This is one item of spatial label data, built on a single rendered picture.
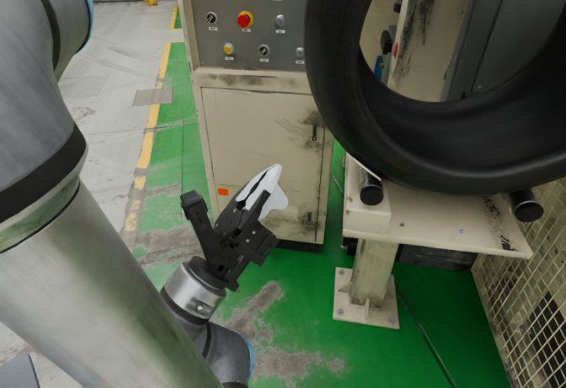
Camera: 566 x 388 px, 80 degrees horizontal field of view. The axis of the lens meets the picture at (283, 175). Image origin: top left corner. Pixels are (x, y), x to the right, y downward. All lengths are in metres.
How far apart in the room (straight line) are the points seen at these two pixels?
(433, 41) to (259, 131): 0.71
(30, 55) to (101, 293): 0.15
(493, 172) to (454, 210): 0.21
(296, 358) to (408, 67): 1.09
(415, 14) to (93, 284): 0.84
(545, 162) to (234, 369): 0.60
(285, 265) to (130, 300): 1.45
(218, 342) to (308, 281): 1.06
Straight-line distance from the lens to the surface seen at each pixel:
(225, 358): 0.63
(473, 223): 0.85
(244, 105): 1.32
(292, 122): 1.31
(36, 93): 0.21
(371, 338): 1.54
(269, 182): 0.53
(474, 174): 0.66
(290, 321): 1.54
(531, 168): 0.68
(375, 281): 1.45
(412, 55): 0.95
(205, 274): 0.54
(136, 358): 0.32
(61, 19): 0.29
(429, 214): 0.83
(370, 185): 0.67
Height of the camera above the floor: 1.31
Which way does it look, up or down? 36 degrees down
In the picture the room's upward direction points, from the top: straight up
